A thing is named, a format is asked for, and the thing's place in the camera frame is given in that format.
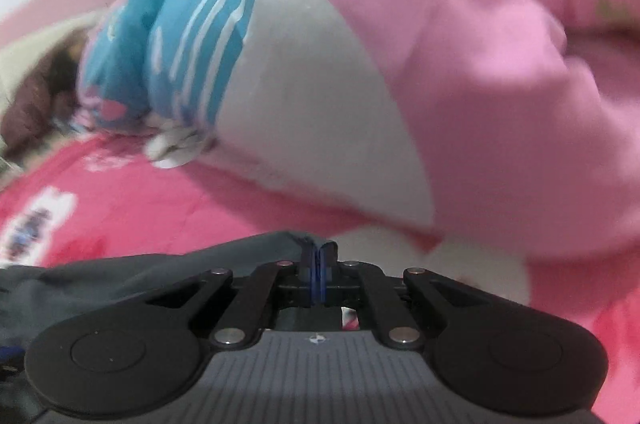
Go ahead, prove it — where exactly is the dark brown cloth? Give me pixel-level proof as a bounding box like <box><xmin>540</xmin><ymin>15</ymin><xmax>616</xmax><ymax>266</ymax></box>
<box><xmin>0</xmin><ymin>28</ymin><xmax>88</xmax><ymax>155</ymax></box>

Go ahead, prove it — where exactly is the pink floral bed sheet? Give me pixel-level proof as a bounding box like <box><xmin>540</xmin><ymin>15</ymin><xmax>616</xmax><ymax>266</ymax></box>
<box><xmin>0</xmin><ymin>129</ymin><xmax>640</xmax><ymax>424</ymax></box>

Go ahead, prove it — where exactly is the pink and blue quilt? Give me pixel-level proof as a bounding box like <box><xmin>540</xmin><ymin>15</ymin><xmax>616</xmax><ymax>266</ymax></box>
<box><xmin>77</xmin><ymin>0</ymin><xmax>640</xmax><ymax>265</ymax></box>

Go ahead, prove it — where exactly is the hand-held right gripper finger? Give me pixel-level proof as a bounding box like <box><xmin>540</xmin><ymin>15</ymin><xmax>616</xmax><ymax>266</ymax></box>
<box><xmin>318</xmin><ymin>243</ymin><xmax>493</xmax><ymax>350</ymax></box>
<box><xmin>145</xmin><ymin>244</ymin><xmax>319</xmax><ymax>350</ymax></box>

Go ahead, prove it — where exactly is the dark grey garment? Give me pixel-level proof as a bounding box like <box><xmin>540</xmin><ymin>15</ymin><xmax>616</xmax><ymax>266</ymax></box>
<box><xmin>0</xmin><ymin>231</ymin><xmax>321</xmax><ymax>355</ymax></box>

